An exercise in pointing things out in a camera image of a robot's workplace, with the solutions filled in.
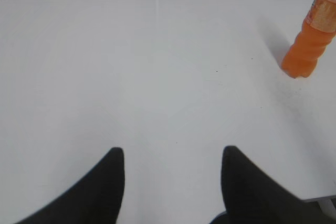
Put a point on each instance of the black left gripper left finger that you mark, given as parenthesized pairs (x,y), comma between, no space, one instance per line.
(95,198)

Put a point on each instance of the orange soda plastic bottle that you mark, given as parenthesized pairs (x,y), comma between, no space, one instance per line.
(317,32)

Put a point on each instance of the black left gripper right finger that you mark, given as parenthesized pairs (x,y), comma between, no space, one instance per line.
(251,196)

